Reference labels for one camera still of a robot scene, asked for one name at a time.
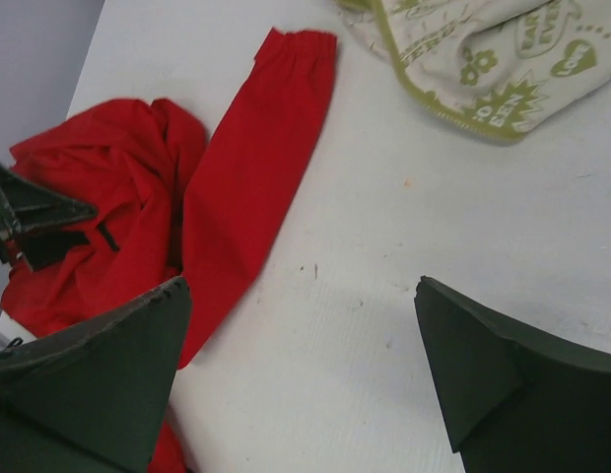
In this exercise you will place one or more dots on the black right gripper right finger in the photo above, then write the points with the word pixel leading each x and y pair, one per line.
pixel 514 398

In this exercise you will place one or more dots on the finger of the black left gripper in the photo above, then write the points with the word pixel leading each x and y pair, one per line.
pixel 35 222

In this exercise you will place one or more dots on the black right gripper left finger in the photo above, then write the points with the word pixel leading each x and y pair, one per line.
pixel 92 397

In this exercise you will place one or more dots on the red zip jacket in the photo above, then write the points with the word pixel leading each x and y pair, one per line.
pixel 175 201

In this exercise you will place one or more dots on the cream green printed cloth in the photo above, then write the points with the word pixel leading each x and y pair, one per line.
pixel 494 68

